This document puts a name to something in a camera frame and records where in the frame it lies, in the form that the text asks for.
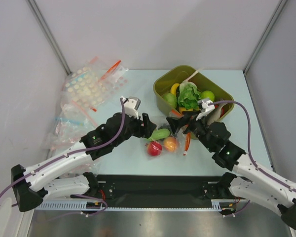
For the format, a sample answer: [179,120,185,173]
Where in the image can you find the left aluminium corner post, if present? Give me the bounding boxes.
[25,0,72,75]

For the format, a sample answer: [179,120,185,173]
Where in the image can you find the yellow toy banana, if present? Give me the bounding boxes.
[170,83,180,96]

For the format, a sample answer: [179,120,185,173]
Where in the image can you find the red toy apple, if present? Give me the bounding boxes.
[147,141,162,157]

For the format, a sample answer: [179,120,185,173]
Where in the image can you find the clear orange-zipper bag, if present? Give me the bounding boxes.
[141,116,191,159]

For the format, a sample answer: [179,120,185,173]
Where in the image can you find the toy peach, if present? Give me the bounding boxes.
[163,137,178,152]

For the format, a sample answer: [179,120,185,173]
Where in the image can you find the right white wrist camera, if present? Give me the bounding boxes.
[196,98,215,121]

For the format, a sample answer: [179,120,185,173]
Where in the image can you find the aluminium corner post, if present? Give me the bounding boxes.
[243,0,289,76]
[25,0,72,75]

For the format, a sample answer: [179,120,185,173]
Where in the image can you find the green toy cucumber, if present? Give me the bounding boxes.
[149,128,170,141]

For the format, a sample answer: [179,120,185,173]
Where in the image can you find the pile of spare zip bags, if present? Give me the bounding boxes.
[42,57,127,150]

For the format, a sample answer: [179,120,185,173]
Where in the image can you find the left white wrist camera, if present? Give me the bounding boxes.
[121,96,141,119]

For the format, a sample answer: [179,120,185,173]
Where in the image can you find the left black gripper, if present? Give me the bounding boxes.
[112,110,156,148]

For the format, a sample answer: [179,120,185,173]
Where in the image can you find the green toy cabbage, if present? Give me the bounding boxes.
[177,81,201,110]

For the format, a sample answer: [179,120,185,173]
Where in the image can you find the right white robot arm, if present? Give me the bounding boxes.
[166,112,296,230]

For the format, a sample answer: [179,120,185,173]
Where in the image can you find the right aluminium corner post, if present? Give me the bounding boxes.
[243,0,289,76]

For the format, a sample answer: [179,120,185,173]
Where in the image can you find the white cable duct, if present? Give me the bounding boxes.
[35,198,233,212]

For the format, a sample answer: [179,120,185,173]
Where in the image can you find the yellow toy pear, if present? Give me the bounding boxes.
[179,107,193,113]

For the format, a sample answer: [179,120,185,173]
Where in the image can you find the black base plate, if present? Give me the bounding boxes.
[97,175,234,201]

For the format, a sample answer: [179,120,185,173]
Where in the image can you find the green toy bell pepper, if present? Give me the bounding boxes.
[162,93,177,109]

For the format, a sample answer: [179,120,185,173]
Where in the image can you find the olive green plastic bin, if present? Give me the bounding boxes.
[153,65,234,125]

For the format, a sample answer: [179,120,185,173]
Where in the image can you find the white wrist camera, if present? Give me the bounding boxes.
[121,96,141,119]
[196,98,215,121]

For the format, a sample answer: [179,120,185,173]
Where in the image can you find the grey toy fish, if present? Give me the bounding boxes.
[206,103,226,125]

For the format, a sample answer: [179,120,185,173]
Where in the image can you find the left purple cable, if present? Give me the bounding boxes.
[0,98,126,218]

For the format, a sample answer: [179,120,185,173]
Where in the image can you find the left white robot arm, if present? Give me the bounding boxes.
[11,113,156,212]

